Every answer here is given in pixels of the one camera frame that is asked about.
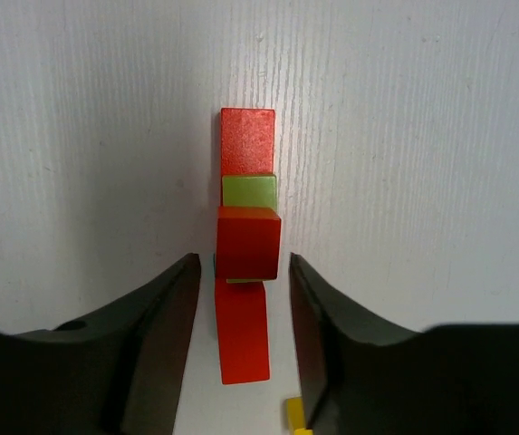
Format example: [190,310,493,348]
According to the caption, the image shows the red rectangular block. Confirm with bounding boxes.
[215,278,270,385]

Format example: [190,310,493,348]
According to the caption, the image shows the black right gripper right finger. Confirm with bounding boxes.
[289,254,427,429]

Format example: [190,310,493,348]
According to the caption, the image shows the green rectangular block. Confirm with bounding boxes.
[216,174,282,283]

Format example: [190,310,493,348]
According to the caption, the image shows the small red cube block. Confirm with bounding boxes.
[216,206,282,280]

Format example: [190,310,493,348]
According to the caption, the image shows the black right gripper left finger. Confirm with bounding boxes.
[14,253,201,434]

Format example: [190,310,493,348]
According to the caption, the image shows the yellow cube block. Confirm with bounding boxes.
[285,397,313,435]

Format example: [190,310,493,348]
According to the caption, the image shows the red arch block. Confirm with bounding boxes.
[220,108,277,210]

